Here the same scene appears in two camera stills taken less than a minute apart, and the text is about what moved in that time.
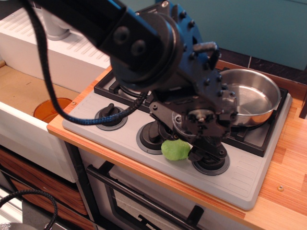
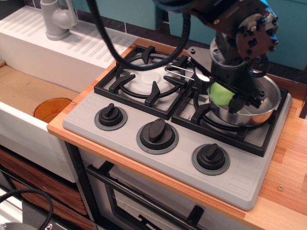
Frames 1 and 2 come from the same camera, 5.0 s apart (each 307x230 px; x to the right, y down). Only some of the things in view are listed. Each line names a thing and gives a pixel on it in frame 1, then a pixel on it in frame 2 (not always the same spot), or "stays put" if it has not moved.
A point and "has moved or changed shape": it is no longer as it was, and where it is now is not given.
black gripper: x=202 y=112 -> x=225 y=70
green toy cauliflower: x=175 y=150 has moved or changed shape
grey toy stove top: x=233 y=175 stays put
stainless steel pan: x=257 y=95 stays put
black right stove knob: x=211 y=166 stays put
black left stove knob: x=110 y=110 stays put
